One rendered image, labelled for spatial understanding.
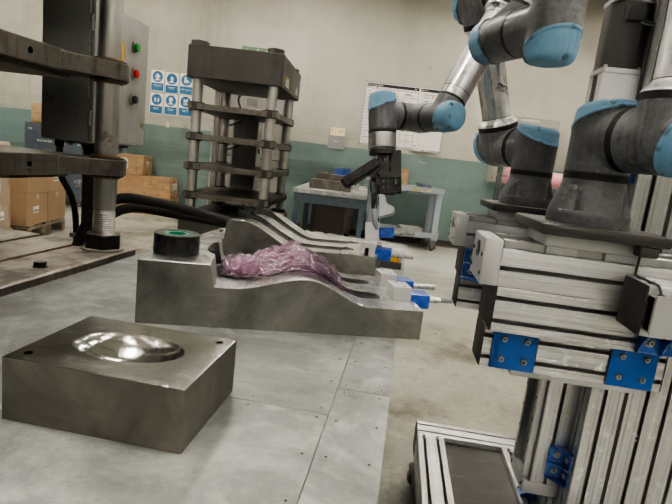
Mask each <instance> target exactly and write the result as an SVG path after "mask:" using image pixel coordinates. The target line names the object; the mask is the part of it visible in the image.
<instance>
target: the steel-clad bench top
mask: <svg viewBox="0 0 672 504"><path fill-rule="evenodd" d="M144 253H145V252H144ZM144 253H141V254H137V255H134V256H131V257H128V258H125V259H121V260H118V261H115V262H112V263H108V264H105V265H102V266H99V267H96V268H92V269H89V270H86V271H83V272H80V273H76V274H73V275H70V276H67V277H63V278H60V279H57V280H54V281H51V282H47V283H44V284H41V285H38V286H35V287H31V288H28V289H25V290H22V291H18V292H15V293H12V294H9V295H6V296H2V297H0V504H378V498H379V489H380V480H381V471H382V462H383V453H384V444H385V435H386V426H387V417H388V408H389V399H390V390H391V381H392V372H393V363H394V354H395V345H396V338H383V337H366V336H349V335H332V334H316V333H299V332H282V331H265V330H249V329H232V328H215V327H199V326H182V325H165V324H148V323H137V324H143V325H149V326H155V327H161V328H167V329H173V330H179V331H185V332H191V333H197V334H203V335H208V336H214V337H220V338H226V339H232V340H236V341H237V343H236V355H235V367H234V378H233V390H232V392H231V393H230V395H229V396H228V397H227V398H226V400H225V401H224V402H223V403H222V404H221V406H220V407H219V408H218V409H217V411H216V412H215V413H214V414H213V415H212V417H211V418H210V419H209V420H208V422H207V423H206V424H205V425H204V426H203V428H202V429H201V430H200V431H199V432H198V434H197V435H196V436H195V437H194V439H193V440H192V441H191V442H190V443H189V445H188V446H187V447H186V448H185V450H184V451H183V452H182V453H181V454H176V453H171V452H166V451H161V450H156V449H151V448H146V447H141V446H136V445H131V444H126V443H121V442H116V441H111V440H106V439H101V438H96V437H91V436H86V435H81V434H77V433H72V432H67V431H62V430H57V429H52V428H47V427H42V426H37V425H32V424H27V423H22V422H17V421H12V420H7V419H3V418H2V356H4V355H6V354H9V353H11V352H13V351H15V350H17V349H20V348H22V347H24V346H26V345H28V344H31V343H33V342H35V341H37V340H39V339H42V338H44V337H46V336H48V335H50V334H53V333H55V332H57V331H59V330H61V329H63V328H66V327H68V326H70V325H72V324H74V323H77V322H79V321H81V320H83V319H85V318H88V317H90V316H95V317H101V318H107V319H113V320H119V321H125V322H131V323H135V305H136V283H137V262H138V258H140V257H141V256H142V255H143V254H144ZM355 338H356V339H355ZM350 352H351V353H350ZM349 355H350V356H349ZM348 358H349V359H348ZM343 372H344V373H343ZM342 375H343V376H342ZM341 378H342V379H341ZM340 381H341V382H340ZM337 389H338V390H337ZM336 392H337V393H336ZM335 395H336V396H335ZM334 398H335V399H334ZM333 401H334V402H333ZM330 409H331V410H330ZM329 412H330V413H329ZM328 415H329V416H328ZM327 418H328V419H327ZM326 421H327V422H326ZM323 429H324V430H323ZM322 432H323V433H322ZM321 435H322V436H321ZM320 438H321V439H320ZM319 441H320V442H319ZM316 449H317V450H316ZM315 452H316V453H315ZM314 455H315V456H314ZM313 458H314V459H313ZM312 461H313V462H312ZM310 466H311V467H310ZM309 469H310V470H309ZM308 472H309V473H308ZM307 475H308V476H307ZM306 478H307V479H306ZM305 481H306V482H305ZM303 486H304V487H303ZM302 489H303V490H302ZM301 492H302V493H301ZM300 495H301V496H300ZM299 498H300V499H299ZM298 501H299V502H298Z"/></svg>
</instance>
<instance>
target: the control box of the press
mask: <svg viewBox="0 0 672 504"><path fill-rule="evenodd" d="M98 14H99V0H43V39H42V42H43V43H46V44H49V45H52V46H55V47H58V48H61V49H64V50H66V51H69V52H72V53H77V54H81V55H86V56H91V57H94V56H97V46H98ZM148 37H149V26H147V25H145V24H143V23H141V22H139V21H137V20H135V19H134V18H132V17H130V16H128V15H126V14H124V19H123V45H122V60H123V61H125V62H126V63H128V64H129V66H130V67H131V71H130V83H128V84H127V85H124V86H121V96H120V122H119V147H118V148H119V149H120V150H123V148H128V146H135V147H140V146H143V143H144V122H145V100H146V79H147V58H148ZM95 111H96V82H94V81H93V80H91V79H90V78H84V77H77V76H70V79H69V78H59V77H49V76H42V119H41V137H43V138H51V139H55V146H56V152H63V146H64V142H67V143H68V145H73V143H76V144H81V146H82V148H83V155H85V156H87V155H91V153H94V144H95ZM58 178H59V180H60V182H61V184H62V186H63V187H64V189H65V191H66V193H67V195H68V198H69V201H70V204H71V211H72V221H73V232H70V233H69V237H73V239H74V236H75V234H76V231H77V229H78V227H79V214H78V207H77V202H76V199H75V195H74V193H73V191H72V189H71V187H70V185H69V183H68V182H67V180H66V178H65V177H58ZM92 207H93V177H91V176H90V175H86V174H82V200H81V222H82V220H83V219H84V217H85V216H86V214H87V213H88V212H89V211H90V209H91V208H92Z"/></svg>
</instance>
